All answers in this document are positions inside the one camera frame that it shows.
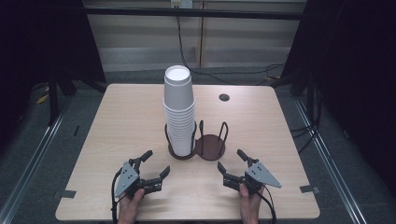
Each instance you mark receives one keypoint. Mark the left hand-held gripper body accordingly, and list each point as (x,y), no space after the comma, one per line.
(127,179)

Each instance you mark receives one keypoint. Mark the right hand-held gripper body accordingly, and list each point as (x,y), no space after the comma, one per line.
(260,174)

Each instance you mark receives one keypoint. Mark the dark brown double cup holder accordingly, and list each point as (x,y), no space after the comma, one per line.
(212,148)

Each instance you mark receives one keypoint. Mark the stack of white cups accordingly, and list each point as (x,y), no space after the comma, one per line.
(180,130)

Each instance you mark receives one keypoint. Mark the person's left hand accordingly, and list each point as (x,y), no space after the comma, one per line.
(129,208)

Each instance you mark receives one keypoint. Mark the person's right hand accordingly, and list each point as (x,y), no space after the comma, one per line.
(250,207)

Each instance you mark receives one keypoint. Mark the grey floor tape strip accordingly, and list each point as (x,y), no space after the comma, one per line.
(65,194)
(309,188)

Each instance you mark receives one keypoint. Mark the round black table grommet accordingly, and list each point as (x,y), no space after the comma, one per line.
(224,97)

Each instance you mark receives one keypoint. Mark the small black floor tape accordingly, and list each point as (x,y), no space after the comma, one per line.
(76,130)

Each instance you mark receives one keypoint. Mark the black metal stand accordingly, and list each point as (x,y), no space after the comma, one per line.
(53,99)

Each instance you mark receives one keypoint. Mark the black horizontal bar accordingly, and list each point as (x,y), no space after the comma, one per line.
(218,13)

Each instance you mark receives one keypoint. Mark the metal floor rail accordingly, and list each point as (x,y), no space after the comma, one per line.
(31,161)
(330,161)

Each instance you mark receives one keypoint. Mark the white wall socket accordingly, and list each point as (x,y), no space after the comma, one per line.
(182,3)

